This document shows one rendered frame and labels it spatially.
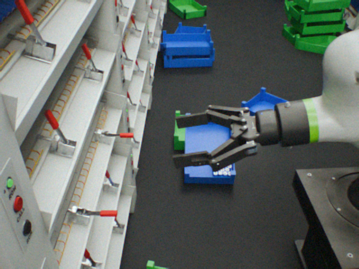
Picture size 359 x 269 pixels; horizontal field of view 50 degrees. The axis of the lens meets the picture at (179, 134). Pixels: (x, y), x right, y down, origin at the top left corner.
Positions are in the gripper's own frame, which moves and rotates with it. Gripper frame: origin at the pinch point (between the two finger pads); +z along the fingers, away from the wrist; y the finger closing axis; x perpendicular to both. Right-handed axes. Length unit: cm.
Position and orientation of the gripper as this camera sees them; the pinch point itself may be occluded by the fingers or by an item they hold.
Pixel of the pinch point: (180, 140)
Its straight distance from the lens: 82.5
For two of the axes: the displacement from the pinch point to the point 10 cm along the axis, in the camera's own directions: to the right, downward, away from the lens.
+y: 0.3, -6.1, 7.9
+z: -9.8, 1.5, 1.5
